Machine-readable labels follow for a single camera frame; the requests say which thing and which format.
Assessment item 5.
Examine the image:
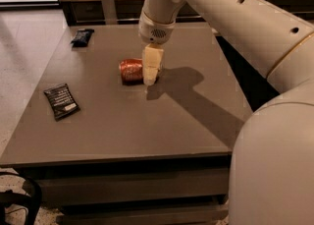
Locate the black chair part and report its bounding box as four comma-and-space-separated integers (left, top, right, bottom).
0, 172, 42, 225

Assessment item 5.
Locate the orange soda can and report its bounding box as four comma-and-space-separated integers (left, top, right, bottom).
119, 59, 143, 84

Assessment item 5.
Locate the black snack packet near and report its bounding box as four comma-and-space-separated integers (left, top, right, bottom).
43, 84, 80, 121

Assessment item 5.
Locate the lower grey drawer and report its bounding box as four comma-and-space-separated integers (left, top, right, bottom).
56, 205, 228, 225

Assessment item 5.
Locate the dark blue snack packet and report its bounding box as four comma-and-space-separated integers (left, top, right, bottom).
71, 28, 94, 47

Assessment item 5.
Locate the left metal bracket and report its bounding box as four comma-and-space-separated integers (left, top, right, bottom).
101, 0, 118, 25

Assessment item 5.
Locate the grey drawer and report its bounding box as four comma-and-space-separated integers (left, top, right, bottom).
24, 168, 229, 206
56, 205, 228, 225

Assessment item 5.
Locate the grey cabinet with drawers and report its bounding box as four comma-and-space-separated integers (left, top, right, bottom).
1, 24, 251, 216

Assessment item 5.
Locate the upper grey drawer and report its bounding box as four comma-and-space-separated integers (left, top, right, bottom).
24, 168, 229, 206

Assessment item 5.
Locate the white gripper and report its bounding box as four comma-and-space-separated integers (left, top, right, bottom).
138, 10, 176, 85

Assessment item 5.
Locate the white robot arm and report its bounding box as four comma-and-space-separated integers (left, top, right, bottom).
139, 0, 314, 225

